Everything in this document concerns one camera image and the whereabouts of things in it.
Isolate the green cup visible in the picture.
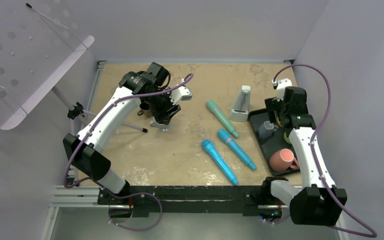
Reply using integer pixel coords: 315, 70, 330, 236
283, 131, 292, 145

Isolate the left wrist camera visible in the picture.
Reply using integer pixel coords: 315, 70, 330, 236
169, 85, 193, 105

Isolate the aluminium frame rail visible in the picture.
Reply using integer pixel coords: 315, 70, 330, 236
40, 186, 348, 240

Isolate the dark blue-grey mug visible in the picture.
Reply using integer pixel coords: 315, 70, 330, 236
256, 121, 279, 140

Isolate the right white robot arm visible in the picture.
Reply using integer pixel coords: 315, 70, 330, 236
260, 86, 347, 227

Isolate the blue microphone pink band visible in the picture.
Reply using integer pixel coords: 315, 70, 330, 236
217, 129, 257, 170

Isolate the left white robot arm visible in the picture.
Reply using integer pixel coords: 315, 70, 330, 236
63, 62, 194, 205

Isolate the green toy microphone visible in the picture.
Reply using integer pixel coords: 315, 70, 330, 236
206, 99, 239, 139

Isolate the black base bar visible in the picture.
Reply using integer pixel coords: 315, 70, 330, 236
97, 185, 288, 218

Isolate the blue toy microphone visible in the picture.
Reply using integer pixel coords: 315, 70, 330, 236
201, 139, 239, 185

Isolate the pink mug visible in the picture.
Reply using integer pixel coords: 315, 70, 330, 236
269, 148, 300, 172

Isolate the brown mug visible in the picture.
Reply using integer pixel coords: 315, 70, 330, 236
137, 102, 153, 118

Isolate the black tray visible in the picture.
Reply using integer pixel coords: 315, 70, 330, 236
248, 108, 300, 177

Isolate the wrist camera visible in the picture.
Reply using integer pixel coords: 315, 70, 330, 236
272, 78, 293, 102
169, 85, 193, 105

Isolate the white music stand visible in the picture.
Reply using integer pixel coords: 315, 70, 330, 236
0, 2, 149, 187

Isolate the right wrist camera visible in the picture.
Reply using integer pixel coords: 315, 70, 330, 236
272, 78, 293, 102

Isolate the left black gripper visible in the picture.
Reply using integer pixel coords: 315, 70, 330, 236
144, 88, 181, 125

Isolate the light grey mug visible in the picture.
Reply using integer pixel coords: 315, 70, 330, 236
149, 119, 172, 132

